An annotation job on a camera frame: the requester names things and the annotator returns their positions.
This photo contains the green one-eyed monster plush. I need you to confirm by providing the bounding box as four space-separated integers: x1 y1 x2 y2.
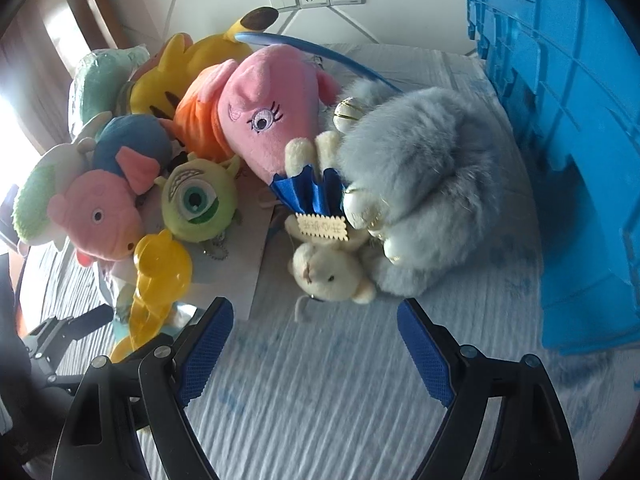
159 156 242 261

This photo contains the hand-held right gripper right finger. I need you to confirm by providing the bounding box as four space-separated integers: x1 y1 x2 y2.
396 297 581 480

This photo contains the pink plush orange dress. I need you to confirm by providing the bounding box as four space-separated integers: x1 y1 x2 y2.
172 44 342 187

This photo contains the brown wooden cabinet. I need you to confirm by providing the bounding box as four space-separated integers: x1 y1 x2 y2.
0 0 126 171

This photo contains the mint green plush toy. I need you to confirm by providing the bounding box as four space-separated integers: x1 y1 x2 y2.
69 44 151 131

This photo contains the blue plastic crate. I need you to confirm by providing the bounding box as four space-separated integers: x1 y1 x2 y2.
461 0 640 357

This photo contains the white green winged plush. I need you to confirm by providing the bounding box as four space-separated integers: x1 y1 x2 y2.
11 111 115 250

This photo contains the white paper sheet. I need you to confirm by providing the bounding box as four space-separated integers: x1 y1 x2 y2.
187 200 282 322

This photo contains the yellow transparent plastic toy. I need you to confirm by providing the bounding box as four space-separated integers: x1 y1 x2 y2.
109 229 194 363

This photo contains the grey fluffy plush charm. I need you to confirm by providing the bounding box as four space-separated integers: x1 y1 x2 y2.
334 85 505 297

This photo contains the pink pig plush blue dress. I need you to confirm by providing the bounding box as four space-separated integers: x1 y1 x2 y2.
46 114 174 265

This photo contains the yellow mouse plush toy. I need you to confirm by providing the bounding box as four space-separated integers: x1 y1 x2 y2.
129 6 280 117

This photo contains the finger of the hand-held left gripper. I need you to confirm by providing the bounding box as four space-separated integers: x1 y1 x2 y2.
26 305 117 357
29 359 86 396

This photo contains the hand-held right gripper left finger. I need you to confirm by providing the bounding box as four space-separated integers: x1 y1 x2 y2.
50 296 236 480

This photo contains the blue ribbon strap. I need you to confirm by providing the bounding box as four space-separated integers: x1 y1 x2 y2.
234 31 403 95

